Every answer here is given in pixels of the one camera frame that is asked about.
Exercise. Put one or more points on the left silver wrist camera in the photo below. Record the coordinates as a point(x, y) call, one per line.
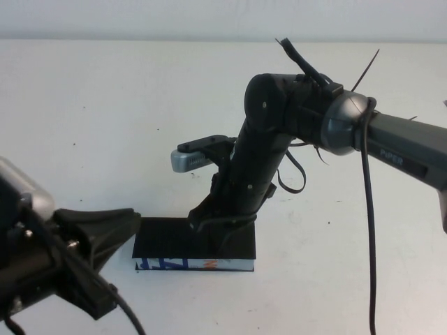
point(31, 195)

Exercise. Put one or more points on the long black zip tie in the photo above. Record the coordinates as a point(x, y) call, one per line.
point(366, 70)

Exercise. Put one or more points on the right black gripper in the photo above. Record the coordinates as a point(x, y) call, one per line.
point(248, 174)

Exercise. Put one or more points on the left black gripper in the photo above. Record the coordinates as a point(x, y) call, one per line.
point(45, 265)

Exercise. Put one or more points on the right gray black robot arm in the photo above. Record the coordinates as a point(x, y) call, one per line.
point(401, 146)

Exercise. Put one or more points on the short black zip tie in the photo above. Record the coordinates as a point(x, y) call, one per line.
point(412, 118)
point(321, 157)

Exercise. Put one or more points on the black printed glasses case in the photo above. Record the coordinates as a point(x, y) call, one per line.
point(167, 240)

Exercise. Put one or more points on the right black silver wrist camera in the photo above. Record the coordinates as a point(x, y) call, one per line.
point(188, 162)

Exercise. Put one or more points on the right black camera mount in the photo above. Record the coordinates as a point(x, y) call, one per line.
point(223, 153)

